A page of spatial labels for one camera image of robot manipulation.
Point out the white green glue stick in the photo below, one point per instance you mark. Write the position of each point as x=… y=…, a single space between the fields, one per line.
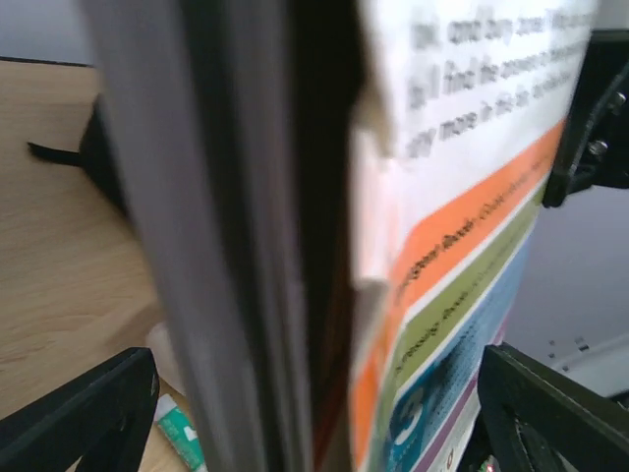
x=176 y=427

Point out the beige fabric pencil case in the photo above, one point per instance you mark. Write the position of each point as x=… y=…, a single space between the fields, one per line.
x=158 y=341

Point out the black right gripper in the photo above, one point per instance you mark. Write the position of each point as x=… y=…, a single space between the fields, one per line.
x=593 y=150

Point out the children's reader book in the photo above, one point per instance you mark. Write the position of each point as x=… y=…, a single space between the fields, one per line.
x=336 y=200

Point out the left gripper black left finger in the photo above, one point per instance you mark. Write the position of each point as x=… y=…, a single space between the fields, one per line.
x=99 y=421

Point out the black student bag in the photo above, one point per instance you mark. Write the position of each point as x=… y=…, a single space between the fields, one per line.
x=94 y=157

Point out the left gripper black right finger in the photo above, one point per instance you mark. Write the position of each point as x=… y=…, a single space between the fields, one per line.
x=538 y=420

